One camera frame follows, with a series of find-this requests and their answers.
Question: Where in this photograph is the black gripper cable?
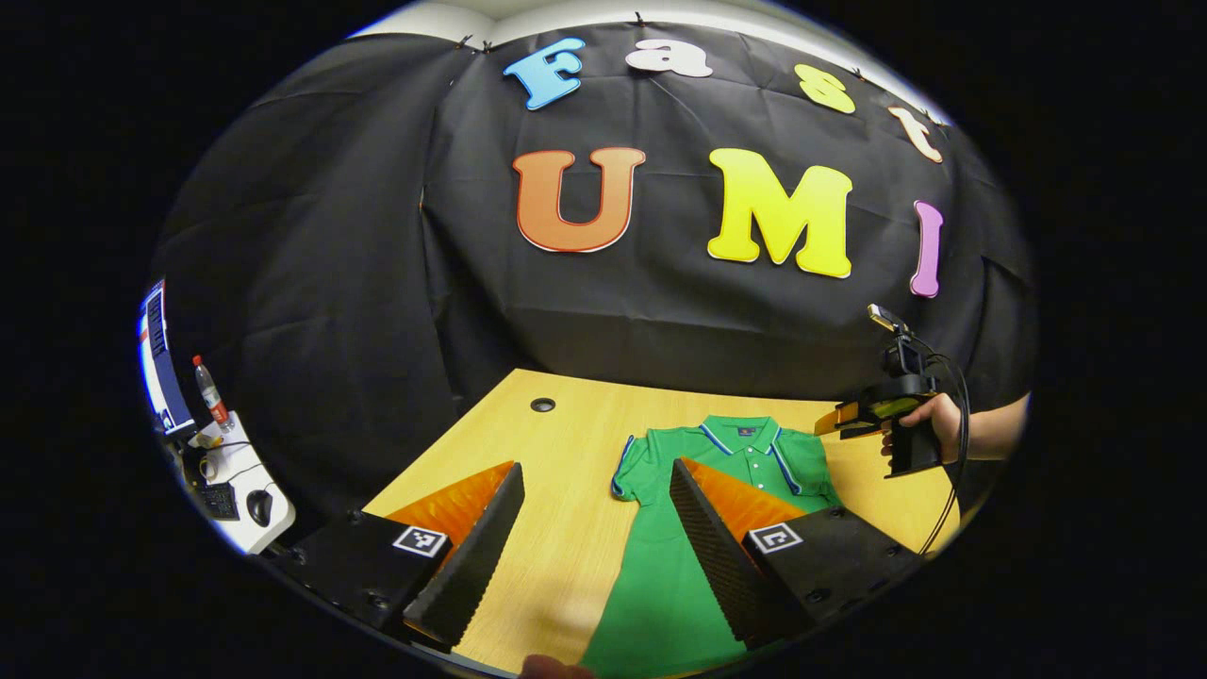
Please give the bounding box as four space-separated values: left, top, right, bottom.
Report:
917 351 974 557

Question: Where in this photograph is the white side desk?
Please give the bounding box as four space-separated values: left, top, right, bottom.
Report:
179 413 297 555

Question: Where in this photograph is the red capped plastic bottle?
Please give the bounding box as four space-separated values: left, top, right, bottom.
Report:
192 355 233 433

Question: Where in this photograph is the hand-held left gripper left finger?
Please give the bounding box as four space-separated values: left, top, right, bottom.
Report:
259 460 527 654

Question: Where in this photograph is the row of black cloth clips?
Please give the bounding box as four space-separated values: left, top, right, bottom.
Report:
455 11 944 128

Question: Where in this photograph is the green T-shirt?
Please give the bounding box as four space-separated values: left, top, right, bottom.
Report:
580 415 843 678

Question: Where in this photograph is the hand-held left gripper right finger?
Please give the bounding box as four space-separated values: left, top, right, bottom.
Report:
668 457 925 652

